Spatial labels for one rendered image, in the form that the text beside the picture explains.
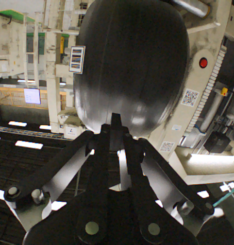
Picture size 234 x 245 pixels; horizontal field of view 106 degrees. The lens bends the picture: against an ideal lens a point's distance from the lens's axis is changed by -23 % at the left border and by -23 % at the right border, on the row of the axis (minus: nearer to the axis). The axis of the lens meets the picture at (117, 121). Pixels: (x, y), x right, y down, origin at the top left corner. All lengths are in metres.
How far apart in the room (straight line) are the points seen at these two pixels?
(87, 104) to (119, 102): 0.08
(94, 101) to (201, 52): 0.47
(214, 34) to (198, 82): 0.21
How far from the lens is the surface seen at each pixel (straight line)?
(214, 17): 0.48
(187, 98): 0.57
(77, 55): 0.28
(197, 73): 0.57
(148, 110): 0.30
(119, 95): 0.27
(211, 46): 0.61
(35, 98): 4.53
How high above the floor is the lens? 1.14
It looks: 29 degrees up
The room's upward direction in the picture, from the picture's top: 168 degrees counter-clockwise
